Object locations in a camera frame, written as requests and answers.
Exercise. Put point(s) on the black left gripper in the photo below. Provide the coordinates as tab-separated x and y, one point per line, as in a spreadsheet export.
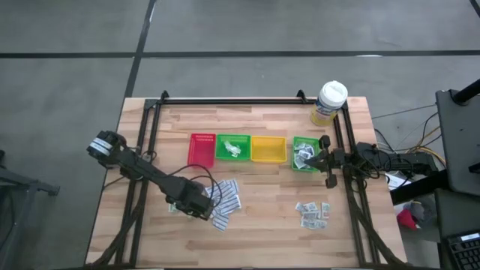
193	202

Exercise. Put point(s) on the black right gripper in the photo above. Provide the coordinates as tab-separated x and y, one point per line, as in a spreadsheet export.
332	159

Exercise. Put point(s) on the white alcohol prep pad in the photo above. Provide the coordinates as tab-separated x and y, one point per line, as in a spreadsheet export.
300	146
309	150
299	161

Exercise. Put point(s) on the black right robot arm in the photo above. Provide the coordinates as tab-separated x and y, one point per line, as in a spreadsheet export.
397	161

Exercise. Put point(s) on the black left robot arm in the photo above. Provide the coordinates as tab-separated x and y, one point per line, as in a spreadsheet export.
150	172

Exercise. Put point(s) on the blue striped bandage wrapper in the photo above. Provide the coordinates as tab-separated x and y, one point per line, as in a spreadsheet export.
213	214
221	222
229	204
215	190
229	185

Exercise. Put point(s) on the green plastic basket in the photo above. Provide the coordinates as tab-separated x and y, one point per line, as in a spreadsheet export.
221	153
294	142

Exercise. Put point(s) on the small white printed packet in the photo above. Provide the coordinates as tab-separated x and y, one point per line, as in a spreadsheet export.
321	224
309	207
308	224
325	210
312	215

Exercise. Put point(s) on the yellow plastic basket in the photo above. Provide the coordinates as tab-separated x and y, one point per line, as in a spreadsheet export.
269	150

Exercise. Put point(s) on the red plastic basket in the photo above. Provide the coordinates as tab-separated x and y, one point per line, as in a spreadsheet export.
202	150

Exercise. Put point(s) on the yellow disinfecting wipes canister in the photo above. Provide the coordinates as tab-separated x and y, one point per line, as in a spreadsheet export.
333	93

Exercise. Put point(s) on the white paper sheet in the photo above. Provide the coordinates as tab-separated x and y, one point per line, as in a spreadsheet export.
397	182

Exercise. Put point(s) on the red cloth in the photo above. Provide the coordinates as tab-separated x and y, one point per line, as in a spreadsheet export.
407	219

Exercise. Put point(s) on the black pole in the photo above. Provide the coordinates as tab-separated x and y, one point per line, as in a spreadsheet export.
467	93

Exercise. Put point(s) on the black laptop keyboard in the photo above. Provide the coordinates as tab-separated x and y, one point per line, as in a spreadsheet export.
465	251

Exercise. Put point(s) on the grey metal stand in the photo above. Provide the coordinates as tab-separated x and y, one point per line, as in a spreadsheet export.
18	187

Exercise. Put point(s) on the black aluminium table frame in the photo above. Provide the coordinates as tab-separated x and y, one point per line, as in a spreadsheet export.
240	101

